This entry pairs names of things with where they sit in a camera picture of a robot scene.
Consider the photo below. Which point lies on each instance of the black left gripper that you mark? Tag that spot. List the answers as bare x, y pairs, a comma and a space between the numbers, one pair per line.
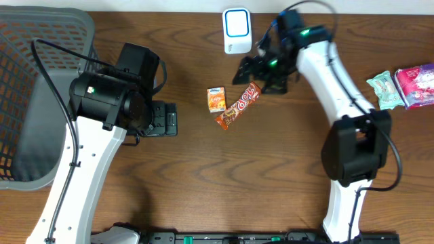
166, 118

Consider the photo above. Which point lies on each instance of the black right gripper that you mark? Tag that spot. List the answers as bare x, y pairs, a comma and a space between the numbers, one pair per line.
279, 87

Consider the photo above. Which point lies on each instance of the red chocolate bar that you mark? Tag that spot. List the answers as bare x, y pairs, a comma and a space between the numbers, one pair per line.
249, 96

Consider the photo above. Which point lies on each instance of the small orange juice carton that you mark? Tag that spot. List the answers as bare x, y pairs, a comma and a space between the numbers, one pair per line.
216, 99

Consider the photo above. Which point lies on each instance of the teal snack wrapper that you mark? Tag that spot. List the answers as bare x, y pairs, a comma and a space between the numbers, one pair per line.
384, 88

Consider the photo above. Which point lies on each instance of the purple snack packet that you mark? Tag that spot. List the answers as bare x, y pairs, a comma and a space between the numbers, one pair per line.
415, 85

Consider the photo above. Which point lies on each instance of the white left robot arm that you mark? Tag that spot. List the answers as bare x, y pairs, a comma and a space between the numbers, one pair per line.
104, 108

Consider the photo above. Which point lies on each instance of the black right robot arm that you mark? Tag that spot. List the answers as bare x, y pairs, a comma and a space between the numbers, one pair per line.
358, 140

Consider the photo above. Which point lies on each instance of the white barcode scanner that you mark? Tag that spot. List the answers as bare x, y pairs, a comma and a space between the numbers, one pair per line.
237, 30

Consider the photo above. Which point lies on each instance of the grey plastic basket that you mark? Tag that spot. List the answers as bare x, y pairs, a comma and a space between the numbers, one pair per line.
32, 124

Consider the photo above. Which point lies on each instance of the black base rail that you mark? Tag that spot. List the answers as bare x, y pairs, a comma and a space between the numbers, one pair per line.
232, 238

